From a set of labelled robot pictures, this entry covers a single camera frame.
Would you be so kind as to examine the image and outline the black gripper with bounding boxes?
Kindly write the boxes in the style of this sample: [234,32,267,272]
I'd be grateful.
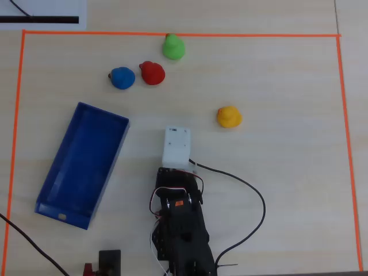
[155,167,205,206]

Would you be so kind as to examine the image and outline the green rubber duck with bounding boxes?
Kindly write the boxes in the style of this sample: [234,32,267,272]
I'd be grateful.
[162,33,185,62]

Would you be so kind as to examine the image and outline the yellow rubber duck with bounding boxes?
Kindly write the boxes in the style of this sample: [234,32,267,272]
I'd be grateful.
[216,106,243,128]

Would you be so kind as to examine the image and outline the blue plastic box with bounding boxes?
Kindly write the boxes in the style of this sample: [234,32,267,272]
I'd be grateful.
[34,101,130,231]

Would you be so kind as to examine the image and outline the red rubber duck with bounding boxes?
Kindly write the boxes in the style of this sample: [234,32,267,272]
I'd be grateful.
[139,60,166,86]

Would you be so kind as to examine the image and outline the blue rubber duck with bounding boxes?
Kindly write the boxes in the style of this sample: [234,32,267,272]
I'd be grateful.
[108,67,136,90]

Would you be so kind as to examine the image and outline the black table clamp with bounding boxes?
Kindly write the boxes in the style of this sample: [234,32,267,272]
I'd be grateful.
[98,250,122,276]

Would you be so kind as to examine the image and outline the orange tape strip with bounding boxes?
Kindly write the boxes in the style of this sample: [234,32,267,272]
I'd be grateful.
[22,29,342,39]
[335,36,364,273]
[1,30,27,276]

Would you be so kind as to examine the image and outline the white sheet with black bar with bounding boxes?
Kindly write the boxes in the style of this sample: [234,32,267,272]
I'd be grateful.
[0,0,87,30]

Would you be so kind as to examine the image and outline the red white servo wires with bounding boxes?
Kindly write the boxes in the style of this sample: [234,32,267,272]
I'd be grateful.
[148,169,205,224]

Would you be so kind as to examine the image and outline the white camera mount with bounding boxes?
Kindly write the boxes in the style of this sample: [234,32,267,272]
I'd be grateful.
[162,125,197,169]

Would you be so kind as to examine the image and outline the black camera cable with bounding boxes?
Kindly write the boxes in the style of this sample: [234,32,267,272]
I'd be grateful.
[188,159,267,271]

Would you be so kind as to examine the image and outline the thick black cable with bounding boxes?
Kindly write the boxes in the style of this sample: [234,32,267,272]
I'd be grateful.
[0,213,70,276]

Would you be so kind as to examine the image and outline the thin black cable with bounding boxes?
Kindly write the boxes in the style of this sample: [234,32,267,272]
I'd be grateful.
[9,0,35,18]

